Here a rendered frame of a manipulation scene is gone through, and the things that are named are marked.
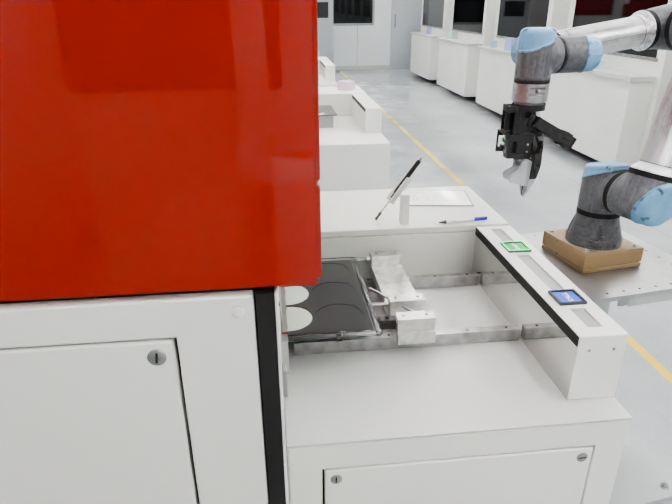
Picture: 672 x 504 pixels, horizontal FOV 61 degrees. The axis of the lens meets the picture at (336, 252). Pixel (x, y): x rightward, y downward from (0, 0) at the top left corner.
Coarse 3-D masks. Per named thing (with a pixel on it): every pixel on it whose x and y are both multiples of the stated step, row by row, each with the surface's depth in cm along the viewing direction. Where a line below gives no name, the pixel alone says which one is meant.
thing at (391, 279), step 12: (372, 276) 147; (384, 276) 142; (396, 276) 142; (384, 288) 136; (396, 288) 136; (408, 288) 136; (384, 300) 132; (396, 336) 120; (408, 336) 118; (420, 336) 119; (432, 336) 119
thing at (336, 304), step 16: (336, 272) 140; (352, 272) 140; (320, 288) 133; (336, 288) 132; (352, 288) 132; (304, 304) 125; (320, 304) 125; (336, 304) 125; (352, 304) 125; (320, 320) 119; (336, 320) 119; (352, 320) 119; (368, 320) 119
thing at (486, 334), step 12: (516, 324) 127; (384, 336) 122; (444, 336) 124; (456, 336) 124; (468, 336) 124; (480, 336) 125; (492, 336) 125; (504, 336) 125; (516, 336) 126; (300, 348) 121; (312, 348) 121; (324, 348) 121; (336, 348) 122; (348, 348) 122; (360, 348) 122; (372, 348) 123; (384, 348) 123; (396, 348) 123
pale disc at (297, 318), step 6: (288, 312) 122; (294, 312) 122; (300, 312) 122; (306, 312) 122; (288, 318) 120; (294, 318) 120; (300, 318) 120; (306, 318) 120; (288, 324) 118; (294, 324) 118; (300, 324) 118; (306, 324) 118; (288, 330) 116
